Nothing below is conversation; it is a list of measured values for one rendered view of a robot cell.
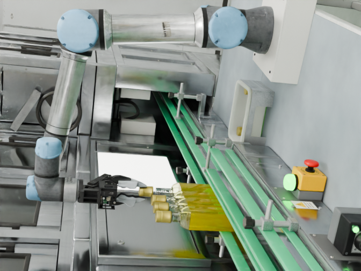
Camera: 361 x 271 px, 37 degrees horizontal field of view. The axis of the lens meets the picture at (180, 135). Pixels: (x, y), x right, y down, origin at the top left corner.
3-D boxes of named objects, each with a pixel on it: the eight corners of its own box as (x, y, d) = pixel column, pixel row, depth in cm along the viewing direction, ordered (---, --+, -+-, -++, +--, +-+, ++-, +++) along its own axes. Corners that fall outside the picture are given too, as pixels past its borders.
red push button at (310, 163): (300, 169, 144) (302, 157, 143) (313, 170, 145) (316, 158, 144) (305, 175, 140) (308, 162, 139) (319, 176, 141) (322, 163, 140)
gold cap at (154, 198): (163, 203, 169) (150, 202, 169) (165, 193, 168) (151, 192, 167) (165, 208, 166) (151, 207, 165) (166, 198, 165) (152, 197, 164)
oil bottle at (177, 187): (230, 200, 181) (167, 197, 176) (232, 185, 179) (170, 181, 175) (234, 207, 175) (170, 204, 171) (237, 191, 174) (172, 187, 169)
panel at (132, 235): (168, 161, 245) (93, 156, 239) (169, 155, 244) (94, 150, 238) (210, 268, 161) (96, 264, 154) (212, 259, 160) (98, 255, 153)
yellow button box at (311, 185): (312, 190, 148) (288, 189, 147) (318, 165, 146) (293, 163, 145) (323, 201, 142) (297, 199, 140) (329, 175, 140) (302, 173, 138)
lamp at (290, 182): (290, 186, 146) (280, 186, 145) (293, 171, 144) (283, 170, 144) (296, 193, 141) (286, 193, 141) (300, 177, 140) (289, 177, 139)
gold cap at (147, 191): (151, 194, 174) (137, 193, 173) (152, 184, 173) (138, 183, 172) (152, 199, 171) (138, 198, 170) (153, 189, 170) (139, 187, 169)
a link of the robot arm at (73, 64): (70, 4, 168) (35, 149, 179) (66, 4, 158) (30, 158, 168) (105, 14, 170) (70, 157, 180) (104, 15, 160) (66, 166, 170)
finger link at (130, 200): (144, 213, 168) (115, 207, 165) (142, 205, 173) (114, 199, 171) (146, 204, 167) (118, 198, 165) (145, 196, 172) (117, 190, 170)
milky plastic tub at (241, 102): (248, 137, 206) (226, 135, 204) (258, 80, 199) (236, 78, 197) (262, 152, 189) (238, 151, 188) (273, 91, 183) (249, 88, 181)
